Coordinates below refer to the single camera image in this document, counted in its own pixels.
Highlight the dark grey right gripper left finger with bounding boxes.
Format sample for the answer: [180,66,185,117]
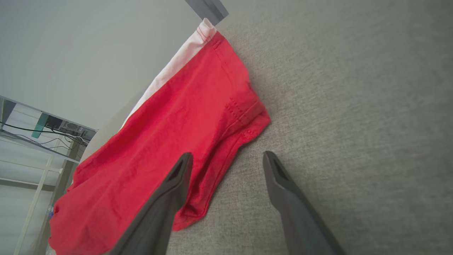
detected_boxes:
[106,152,193,255]

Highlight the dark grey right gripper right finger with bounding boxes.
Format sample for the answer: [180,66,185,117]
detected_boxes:
[263,151,345,255]

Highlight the grey fabric sofa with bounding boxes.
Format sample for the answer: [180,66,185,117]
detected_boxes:
[73,0,453,255]

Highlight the red shorts with white trim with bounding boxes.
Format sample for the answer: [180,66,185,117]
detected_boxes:
[48,18,272,255]

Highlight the metal shelf frame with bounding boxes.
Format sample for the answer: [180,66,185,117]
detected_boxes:
[0,96,98,255]

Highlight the grey partition post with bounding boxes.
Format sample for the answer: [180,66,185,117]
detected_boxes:
[185,0,229,26]

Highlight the teal box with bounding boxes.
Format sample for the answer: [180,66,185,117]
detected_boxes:
[31,113,48,138]

